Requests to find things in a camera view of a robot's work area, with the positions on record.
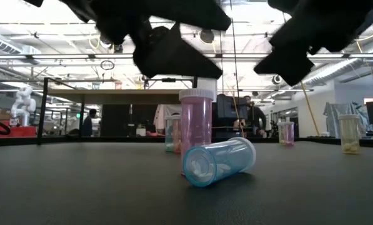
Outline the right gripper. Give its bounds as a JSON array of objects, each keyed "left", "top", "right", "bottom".
[{"left": 254, "top": 0, "right": 373, "bottom": 87}]

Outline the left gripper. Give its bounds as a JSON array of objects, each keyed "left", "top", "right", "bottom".
[{"left": 59, "top": 0, "right": 232, "bottom": 79}]

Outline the pink medicine bottle white cap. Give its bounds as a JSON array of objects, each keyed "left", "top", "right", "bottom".
[
  {"left": 178, "top": 88, "right": 215, "bottom": 176},
  {"left": 281, "top": 121, "right": 296, "bottom": 148}
]

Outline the black aluminium table frame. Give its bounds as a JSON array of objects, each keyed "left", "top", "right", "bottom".
[{"left": 0, "top": 136, "right": 373, "bottom": 149}]

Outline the white pillar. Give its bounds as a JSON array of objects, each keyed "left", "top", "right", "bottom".
[{"left": 197, "top": 77, "right": 219, "bottom": 103}]

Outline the grey tarp cover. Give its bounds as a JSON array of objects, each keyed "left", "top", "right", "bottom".
[{"left": 322, "top": 101, "right": 370, "bottom": 139}]

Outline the dark screen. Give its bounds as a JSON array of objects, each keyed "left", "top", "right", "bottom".
[{"left": 216, "top": 95, "right": 249, "bottom": 129}]

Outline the small potted plant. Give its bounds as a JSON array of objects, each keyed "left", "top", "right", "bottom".
[{"left": 135, "top": 122, "right": 147, "bottom": 138}]

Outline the teal medicine bottle white cap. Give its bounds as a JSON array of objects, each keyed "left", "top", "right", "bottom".
[{"left": 164, "top": 115, "right": 174, "bottom": 153}]

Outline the yellow hanging cable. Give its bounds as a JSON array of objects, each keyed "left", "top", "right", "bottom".
[{"left": 300, "top": 81, "right": 321, "bottom": 136}]

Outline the white robot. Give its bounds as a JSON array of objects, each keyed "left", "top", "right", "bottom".
[{"left": 10, "top": 86, "right": 37, "bottom": 128}]

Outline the silver air duct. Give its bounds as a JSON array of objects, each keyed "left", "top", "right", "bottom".
[
  {"left": 301, "top": 46, "right": 373, "bottom": 90},
  {"left": 0, "top": 29, "right": 42, "bottom": 65}
]

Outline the person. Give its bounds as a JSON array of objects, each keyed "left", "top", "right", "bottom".
[
  {"left": 236, "top": 95, "right": 268, "bottom": 137},
  {"left": 81, "top": 108, "right": 98, "bottom": 138},
  {"left": 153, "top": 104, "right": 182, "bottom": 136}
]

